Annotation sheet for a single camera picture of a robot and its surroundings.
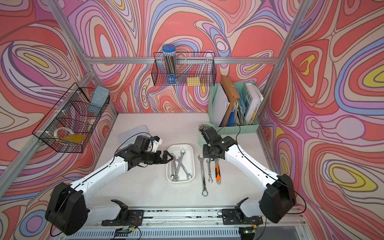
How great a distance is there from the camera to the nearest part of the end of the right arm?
55 cm

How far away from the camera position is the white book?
951 mm

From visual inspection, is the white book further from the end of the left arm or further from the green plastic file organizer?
the end of the left arm

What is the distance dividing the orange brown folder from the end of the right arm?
31cm

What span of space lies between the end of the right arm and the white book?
0.40 metres

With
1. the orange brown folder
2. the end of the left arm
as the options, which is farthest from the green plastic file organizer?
the end of the left arm

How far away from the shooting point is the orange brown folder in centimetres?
86

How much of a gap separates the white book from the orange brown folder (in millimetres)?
108
